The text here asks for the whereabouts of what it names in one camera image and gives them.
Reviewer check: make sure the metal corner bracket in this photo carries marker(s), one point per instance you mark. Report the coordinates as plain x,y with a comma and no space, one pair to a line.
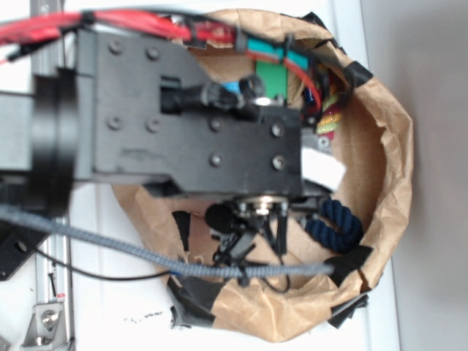
47,329

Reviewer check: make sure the green wooden block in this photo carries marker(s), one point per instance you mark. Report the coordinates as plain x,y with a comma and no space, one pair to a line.
274,77

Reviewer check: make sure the blue wooden block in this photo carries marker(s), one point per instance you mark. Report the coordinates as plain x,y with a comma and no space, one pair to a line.
232,87

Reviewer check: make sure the black microphone on gripper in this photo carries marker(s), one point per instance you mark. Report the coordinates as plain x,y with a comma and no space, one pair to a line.
235,235

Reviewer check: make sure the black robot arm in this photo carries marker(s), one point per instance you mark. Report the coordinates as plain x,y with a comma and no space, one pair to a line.
40,141

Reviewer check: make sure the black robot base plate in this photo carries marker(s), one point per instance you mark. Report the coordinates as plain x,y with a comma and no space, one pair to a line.
17,245

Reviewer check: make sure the aluminium extrusion rail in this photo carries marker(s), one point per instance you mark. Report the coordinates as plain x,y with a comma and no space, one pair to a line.
54,282

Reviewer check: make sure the brown paper bag bin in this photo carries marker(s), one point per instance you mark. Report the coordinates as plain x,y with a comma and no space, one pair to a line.
375,141

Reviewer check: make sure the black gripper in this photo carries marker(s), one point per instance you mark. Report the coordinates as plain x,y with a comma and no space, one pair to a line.
146,119

